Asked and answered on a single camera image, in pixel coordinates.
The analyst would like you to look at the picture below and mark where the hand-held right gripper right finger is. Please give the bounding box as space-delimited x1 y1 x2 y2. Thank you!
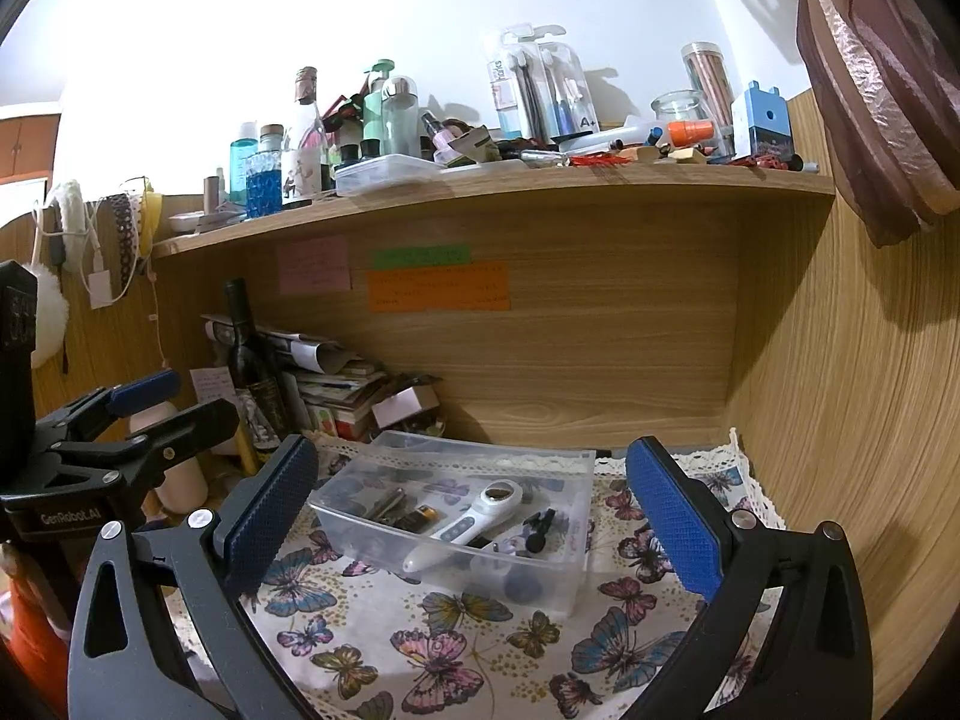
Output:
625 435 875 720

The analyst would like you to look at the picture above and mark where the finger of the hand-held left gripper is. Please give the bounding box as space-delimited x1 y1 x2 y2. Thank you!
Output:
45 397 239 524
30 369 182 458

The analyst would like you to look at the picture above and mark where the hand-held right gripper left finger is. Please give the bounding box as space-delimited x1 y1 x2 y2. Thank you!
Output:
67 433 320 720

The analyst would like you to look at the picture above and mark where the black hair clip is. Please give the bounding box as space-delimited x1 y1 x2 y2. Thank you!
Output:
521 508 557 554

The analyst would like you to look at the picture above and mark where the clear plastic storage box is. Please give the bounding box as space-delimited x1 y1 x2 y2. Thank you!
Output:
307 430 597 621

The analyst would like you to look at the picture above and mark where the white handheld massager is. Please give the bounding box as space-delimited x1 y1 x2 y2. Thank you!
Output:
401 480 524 577

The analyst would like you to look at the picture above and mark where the white paper note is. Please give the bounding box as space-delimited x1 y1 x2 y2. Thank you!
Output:
190 367 233 428

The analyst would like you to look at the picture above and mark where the dark wine bottle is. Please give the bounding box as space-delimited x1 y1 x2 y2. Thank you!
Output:
223 277 293 466

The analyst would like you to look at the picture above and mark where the orange object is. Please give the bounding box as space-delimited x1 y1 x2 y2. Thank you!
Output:
0 540 76 698

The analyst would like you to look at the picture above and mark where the white fluffy pompom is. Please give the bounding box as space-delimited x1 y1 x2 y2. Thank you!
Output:
30 262 70 368

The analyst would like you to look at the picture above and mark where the stack of books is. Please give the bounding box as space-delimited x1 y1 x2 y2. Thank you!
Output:
202 315 398 443

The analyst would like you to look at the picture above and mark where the patterned lace ribbon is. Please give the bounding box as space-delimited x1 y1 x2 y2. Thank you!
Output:
105 193 143 301

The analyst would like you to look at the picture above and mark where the small cardboard box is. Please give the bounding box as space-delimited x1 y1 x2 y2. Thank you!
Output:
371 382 440 428

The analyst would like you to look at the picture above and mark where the white small dish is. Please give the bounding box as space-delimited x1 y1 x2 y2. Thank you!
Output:
169 210 248 237

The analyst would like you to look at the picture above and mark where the yellow hanging item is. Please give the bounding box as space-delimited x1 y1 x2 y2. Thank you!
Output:
139 184 166 256

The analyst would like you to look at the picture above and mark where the pink sticky note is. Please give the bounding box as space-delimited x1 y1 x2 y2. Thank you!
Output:
277 236 351 295

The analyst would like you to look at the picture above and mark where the butterfly print cloth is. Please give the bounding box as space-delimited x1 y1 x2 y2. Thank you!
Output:
161 427 788 720

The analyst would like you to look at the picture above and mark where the glass bottle with blue beads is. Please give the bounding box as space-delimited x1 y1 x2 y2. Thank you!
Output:
246 124 286 220

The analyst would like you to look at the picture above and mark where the teal liquid bottle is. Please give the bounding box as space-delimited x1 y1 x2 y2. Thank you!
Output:
229 122 260 203

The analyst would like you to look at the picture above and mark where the wooden cabinet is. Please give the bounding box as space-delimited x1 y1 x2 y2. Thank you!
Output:
0 112 61 181

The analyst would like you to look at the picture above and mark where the orange sticky note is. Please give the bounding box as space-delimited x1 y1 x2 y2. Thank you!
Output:
367 262 512 314

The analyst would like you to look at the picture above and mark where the clear bottle with cork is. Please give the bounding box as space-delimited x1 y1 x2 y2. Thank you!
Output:
281 67 327 209

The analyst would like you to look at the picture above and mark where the green sticky note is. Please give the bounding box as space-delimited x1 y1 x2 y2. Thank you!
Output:
373 245 471 269

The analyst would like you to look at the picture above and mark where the clear lidded box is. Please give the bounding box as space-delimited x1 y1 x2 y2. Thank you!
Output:
334 154 443 198

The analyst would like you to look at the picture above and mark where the wooden shelf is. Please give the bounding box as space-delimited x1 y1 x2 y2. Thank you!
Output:
150 161 836 260

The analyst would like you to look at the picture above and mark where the green pump bottle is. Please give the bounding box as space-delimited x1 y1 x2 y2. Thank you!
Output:
362 58 396 158

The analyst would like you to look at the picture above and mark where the frosted clear bottle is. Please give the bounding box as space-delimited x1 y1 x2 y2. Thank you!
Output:
381 76 421 158

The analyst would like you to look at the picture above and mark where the small pink perfume bottle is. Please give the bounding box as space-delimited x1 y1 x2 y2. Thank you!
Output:
421 111 455 162

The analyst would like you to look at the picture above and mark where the white syringe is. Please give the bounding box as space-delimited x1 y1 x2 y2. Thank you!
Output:
551 126 653 149

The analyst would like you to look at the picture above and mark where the blue pencil sharpener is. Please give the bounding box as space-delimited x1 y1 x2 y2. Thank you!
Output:
731 81 794 162

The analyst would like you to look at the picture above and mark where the glass jar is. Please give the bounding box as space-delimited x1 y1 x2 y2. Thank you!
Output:
651 90 713 143

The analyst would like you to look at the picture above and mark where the clear tube of pencils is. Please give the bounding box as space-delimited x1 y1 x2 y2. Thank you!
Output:
681 43 736 155

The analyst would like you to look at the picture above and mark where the toothbrush pack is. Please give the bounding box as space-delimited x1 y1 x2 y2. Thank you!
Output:
487 25 552 142
536 25 601 140

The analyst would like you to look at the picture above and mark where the brown fabric bundle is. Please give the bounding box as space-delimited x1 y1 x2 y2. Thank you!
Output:
682 0 960 248

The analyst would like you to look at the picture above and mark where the white fleece strap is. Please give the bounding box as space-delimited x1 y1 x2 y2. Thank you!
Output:
52 180 87 271

